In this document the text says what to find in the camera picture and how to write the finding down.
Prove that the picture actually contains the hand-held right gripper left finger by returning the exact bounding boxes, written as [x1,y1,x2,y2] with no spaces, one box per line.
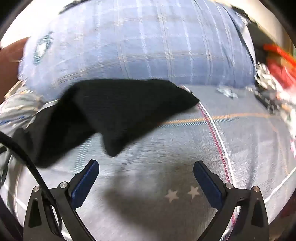
[23,159,100,241]

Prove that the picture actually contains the grey star print bedsheet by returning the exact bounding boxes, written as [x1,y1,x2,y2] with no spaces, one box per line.
[0,85,296,241]

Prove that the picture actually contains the wooden bar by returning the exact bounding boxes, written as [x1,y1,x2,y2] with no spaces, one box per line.
[4,81,25,99]

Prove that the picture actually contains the blue plaid pillow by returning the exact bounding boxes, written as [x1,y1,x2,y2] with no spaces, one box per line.
[17,0,256,102]

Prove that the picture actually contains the brown headboard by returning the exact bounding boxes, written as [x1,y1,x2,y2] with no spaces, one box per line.
[0,37,29,103]

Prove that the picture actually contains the black pants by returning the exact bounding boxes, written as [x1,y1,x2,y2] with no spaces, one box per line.
[23,79,200,168]

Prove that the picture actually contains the grey star print pillow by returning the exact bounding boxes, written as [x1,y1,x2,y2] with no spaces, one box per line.
[0,87,47,144]

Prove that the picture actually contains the red and silver clutter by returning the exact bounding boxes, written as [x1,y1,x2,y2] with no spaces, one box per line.
[253,62,296,139]

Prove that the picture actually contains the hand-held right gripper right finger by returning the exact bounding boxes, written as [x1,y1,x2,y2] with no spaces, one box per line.
[193,160,270,241]

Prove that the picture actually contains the red orange item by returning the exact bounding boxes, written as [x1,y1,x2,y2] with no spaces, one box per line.
[264,44,296,88]

